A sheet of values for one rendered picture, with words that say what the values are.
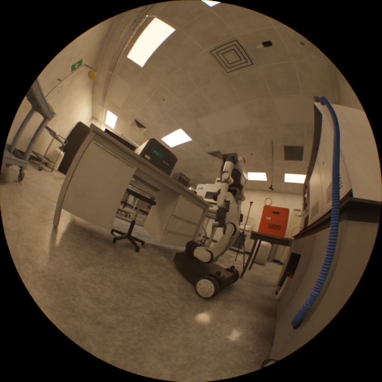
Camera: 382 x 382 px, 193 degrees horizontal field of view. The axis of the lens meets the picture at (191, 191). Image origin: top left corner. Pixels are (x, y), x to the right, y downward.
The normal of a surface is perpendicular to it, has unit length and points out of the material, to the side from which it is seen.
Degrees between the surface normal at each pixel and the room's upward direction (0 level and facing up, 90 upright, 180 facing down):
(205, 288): 90
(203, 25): 180
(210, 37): 180
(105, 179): 90
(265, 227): 90
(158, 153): 90
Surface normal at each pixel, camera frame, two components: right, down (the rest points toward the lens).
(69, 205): 0.69, 0.08
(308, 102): -0.36, 0.90
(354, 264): -0.62, -0.43
